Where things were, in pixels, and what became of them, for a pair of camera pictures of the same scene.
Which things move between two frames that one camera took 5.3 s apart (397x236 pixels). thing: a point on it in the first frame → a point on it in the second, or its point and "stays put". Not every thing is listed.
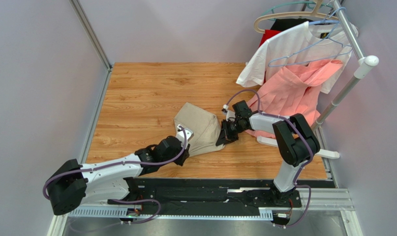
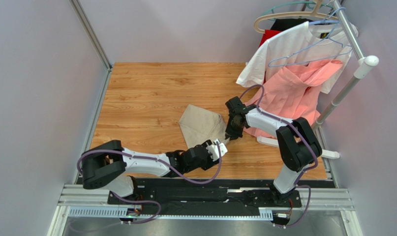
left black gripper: x=184 y=156 → x=210 y=163
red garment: x=267 y=34 stays put
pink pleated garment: x=293 y=91 stays put
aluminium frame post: x=77 y=8 stays put
